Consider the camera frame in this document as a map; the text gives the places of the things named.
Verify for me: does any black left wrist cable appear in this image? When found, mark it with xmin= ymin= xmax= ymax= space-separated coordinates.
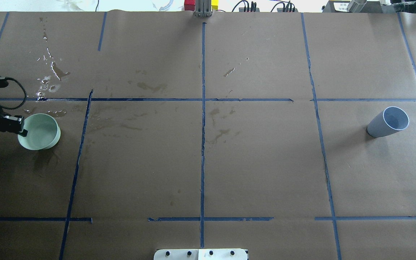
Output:
xmin=0 ymin=73 xmax=27 ymax=110

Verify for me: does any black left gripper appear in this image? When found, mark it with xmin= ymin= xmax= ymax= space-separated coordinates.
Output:
xmin=0 ymin=112 xmax=28 ymax=138

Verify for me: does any black power connector right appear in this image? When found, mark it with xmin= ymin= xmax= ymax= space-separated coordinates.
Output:
xmin=270 ymin=0 xmax=298 ymax=13

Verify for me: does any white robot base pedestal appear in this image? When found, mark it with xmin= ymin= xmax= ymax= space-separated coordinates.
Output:
xmin=153 ymin=248 xmax=249 ymax=260

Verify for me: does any aluminium camera post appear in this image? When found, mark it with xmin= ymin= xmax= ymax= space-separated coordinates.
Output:
xmin=194 ymin=0 xmax=213 ymax=17

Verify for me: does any red block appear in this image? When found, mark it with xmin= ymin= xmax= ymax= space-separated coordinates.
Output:
xmin=183 ymin=0 xmax=195 ymax=11

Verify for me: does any yellow block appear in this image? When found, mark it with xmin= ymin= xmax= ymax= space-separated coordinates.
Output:
xmin=211 ymin=0 xmax=219 ymax=10

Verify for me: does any black power connector left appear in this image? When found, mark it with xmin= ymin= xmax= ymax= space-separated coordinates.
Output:
xmin=231 ymin=0 xmax=260 ymax=13

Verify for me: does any black power connector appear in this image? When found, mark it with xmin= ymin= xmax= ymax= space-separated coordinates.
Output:
xmin=270 ymin=0 xmax=298 ymax=13
xmin=231 ymin=0 xmax=260 ymax=13

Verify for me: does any mint green bowl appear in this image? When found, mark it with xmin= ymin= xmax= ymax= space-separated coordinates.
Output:
xmin=18 ymin=113 xmax=61 ymax=150

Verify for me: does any blue plastic cup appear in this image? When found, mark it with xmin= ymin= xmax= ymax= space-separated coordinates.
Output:
xmin=367 ymin=106 xmax=410 ymax=138

